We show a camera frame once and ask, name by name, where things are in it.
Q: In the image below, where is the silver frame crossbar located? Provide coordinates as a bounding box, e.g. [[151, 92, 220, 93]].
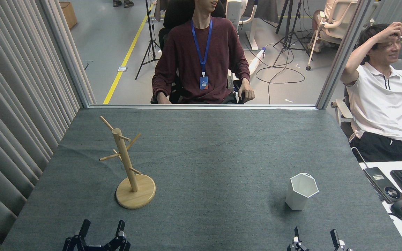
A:
[[89, 104, 318, 111]]

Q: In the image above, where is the white hexagonal cup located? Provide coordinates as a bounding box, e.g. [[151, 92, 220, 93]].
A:
[[285, 173, 319, 211]]

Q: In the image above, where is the black office chair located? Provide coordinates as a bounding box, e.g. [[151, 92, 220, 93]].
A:
[[150, 0, 247, 105]]

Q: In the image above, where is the person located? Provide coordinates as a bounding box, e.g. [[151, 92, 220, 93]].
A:
[[340, 22, 402, 162], [151, 0, 255, 105], [309, 0, 337, 53]]

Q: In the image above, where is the person's right hand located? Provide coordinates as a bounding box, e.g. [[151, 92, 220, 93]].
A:
[[379, 22, 402, 44], [156, 91, 172, 105]]

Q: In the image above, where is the blue lanyard with badge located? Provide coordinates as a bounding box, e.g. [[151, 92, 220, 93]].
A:
[[191, 19, 213, 90]]

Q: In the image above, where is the black tripod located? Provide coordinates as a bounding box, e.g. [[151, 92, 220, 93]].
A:
[[273, 0, 313, 67], [135, 0, 161, 81]]

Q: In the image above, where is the black floor cable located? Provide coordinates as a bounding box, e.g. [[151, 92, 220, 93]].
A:
[[255, 49, 306, 105]]

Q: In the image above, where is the wooden cup rack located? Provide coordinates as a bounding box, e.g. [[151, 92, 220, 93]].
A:
[[99, 115, 156, 210]]

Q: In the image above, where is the grey pleated curtain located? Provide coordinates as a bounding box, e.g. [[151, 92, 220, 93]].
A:
[[374, 0, 402, 28], [0, 0, 97, 251]]

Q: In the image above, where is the white handheld tool blue tip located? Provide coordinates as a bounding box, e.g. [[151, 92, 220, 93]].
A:
[[245, 47, 267, 79]]

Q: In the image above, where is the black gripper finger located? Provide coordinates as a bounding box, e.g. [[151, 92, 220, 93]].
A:
[[62, 219, 91, 251], [330, 229, 353, 251], [287, 227, 310, 251], [104, 220, 131, 251]]

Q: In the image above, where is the white stand on wheels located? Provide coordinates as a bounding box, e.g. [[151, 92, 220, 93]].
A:
[[226, 0, 268, 51]]

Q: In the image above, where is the grey office chair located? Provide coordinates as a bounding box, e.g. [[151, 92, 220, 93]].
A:
[[331, 59, 402, 140]]

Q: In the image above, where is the black handheld device with antenna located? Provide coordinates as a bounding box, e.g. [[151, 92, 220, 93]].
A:
[[351, 147, 402, 204]]

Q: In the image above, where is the silver frame post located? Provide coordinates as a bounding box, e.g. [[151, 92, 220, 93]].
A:
[[35, 0, 95, 108], [315, 0, 379, 109]]

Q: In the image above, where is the white desk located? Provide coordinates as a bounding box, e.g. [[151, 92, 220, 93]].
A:
[[358, 160, 402, 251]]

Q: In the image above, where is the cardboard box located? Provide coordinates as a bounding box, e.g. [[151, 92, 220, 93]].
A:
[[60, 2, 78, 29]]

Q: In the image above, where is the dark grey table cloth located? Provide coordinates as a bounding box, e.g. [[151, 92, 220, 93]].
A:
[[0, 107, 402, 251]]

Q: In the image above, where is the white office chair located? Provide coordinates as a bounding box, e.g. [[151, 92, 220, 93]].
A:
[[306, 0, 362, 71]]

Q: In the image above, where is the person's left hand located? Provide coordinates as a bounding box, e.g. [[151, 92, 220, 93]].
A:
[[238, 78, 255, 104]]

